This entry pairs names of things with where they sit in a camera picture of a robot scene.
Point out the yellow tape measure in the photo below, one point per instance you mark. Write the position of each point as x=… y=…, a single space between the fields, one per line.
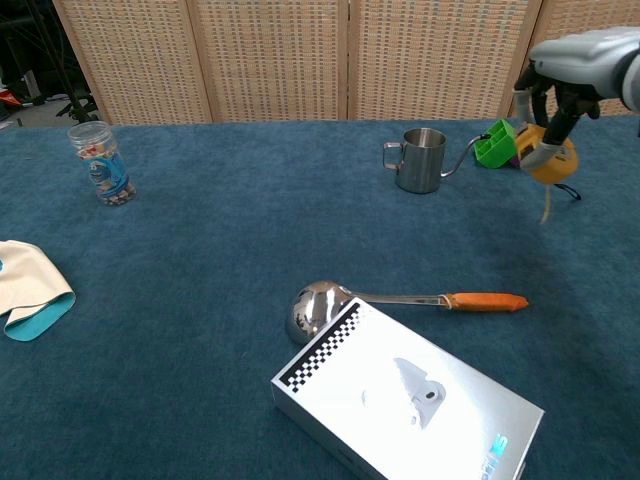
x=560 y=171

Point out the white box checker print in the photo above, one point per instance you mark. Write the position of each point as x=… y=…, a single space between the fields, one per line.
x=400 y=400

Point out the purple plastic block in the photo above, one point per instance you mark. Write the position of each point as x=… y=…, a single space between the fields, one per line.
x=515 y=161

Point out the blue carpet table mat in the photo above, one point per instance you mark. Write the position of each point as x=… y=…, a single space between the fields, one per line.
x=200 y=250

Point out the wicker folding screen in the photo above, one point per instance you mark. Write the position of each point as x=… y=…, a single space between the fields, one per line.
x=270 y=60

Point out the white and teal cloth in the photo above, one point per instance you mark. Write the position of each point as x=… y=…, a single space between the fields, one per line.
x=30 y=285

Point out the black tripod stand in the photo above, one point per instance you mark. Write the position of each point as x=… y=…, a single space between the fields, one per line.
x=77 y=111

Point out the green plastic compartment block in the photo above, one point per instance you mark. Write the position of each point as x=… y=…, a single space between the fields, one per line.
x=495 y=145

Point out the red white floor item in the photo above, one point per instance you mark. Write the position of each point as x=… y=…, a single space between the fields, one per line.
x=10 y=97

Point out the steel gooseneck pitcher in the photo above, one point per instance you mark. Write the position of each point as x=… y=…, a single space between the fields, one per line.
x=420 y=165

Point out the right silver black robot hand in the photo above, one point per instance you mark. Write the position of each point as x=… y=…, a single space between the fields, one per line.
x=580 y=60

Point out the clear cartoon print jar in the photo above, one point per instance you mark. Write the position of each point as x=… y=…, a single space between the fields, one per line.
x=102 y=165

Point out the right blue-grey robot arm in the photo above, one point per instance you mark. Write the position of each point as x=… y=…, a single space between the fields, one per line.
x=632 y=85

